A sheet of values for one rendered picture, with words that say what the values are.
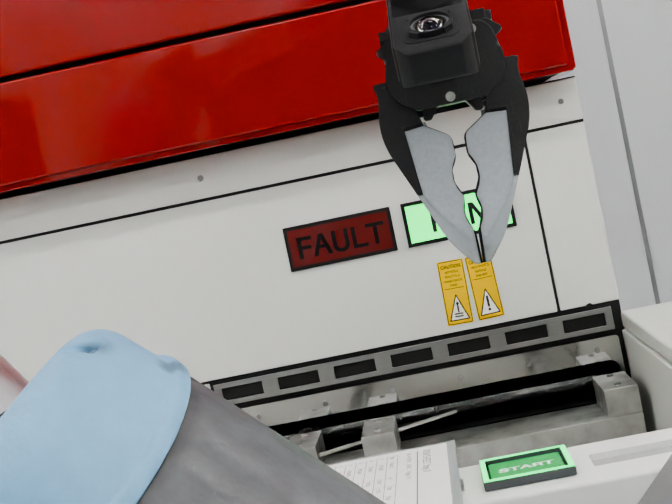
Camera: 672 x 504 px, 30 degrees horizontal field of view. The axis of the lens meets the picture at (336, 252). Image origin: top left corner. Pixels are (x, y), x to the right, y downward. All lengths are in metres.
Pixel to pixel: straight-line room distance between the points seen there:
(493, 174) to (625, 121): 2.12
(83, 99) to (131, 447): 0.99
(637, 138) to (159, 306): 1.69
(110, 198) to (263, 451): 1.01
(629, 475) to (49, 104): 0.81
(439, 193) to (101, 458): 0.42
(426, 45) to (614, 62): 2.21
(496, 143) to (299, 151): 0.62
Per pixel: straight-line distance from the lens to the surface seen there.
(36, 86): 1.36
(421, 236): 1.35
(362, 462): 0.90
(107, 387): 0.39
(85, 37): 1.35
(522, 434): 1.26
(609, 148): 2.87
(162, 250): 1.38
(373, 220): 1.35
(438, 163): 0.76
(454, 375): 1.36
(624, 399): 1.27
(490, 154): 0.76
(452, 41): 0.68
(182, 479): 0.38
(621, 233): 2.88
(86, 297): 1.41
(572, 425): 1.27
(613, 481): 0.76
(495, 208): 0.76
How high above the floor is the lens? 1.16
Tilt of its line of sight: 3 degrees down
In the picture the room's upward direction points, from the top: 12 degrees counter-clockwise
